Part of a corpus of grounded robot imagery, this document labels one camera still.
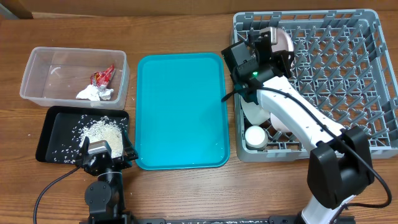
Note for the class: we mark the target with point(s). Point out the pile of rice grains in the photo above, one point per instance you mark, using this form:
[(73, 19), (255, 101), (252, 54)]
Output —
[(102, 133)]

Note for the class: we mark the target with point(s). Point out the grey dishwasher rack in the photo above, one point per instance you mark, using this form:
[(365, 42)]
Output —
[(342, 66)]

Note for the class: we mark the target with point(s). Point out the clear plastic bin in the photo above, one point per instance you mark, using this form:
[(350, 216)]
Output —
[(54, 76)]

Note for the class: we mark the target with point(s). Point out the red snack wrapper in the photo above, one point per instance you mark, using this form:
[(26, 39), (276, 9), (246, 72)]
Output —
[(102, 79)]

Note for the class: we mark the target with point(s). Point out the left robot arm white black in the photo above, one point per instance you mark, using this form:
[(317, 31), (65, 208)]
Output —
[(105, 197)]

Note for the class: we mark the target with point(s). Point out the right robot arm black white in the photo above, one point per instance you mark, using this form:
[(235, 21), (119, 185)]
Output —
[(340, 165)]

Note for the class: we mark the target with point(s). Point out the teal plastic tray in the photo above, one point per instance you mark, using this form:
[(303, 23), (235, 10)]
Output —
[(181, 121)]

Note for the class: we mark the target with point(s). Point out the white round plate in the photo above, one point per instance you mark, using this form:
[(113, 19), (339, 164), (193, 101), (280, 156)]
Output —
[(280, 40)]

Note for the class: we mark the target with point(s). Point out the grey small bowl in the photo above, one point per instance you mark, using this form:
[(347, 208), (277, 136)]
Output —
[(254, 113)]

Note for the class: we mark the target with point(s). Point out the black rail at bottom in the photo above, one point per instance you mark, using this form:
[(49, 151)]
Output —
[(288, 219)]

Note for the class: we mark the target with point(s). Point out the black plastic tray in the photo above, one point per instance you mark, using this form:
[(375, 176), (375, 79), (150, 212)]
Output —
[(50, 119)]

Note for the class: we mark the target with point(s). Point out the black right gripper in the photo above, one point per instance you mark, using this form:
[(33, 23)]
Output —
[(280, 59)]

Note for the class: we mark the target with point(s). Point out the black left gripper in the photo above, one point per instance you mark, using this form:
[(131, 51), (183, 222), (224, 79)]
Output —
[(130, 149)]

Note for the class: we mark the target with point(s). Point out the white paper cup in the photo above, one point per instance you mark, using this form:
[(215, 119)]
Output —
[(255, 138)]

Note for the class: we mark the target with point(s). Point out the white tissue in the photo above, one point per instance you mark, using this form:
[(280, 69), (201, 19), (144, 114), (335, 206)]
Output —
[(95, 93)]

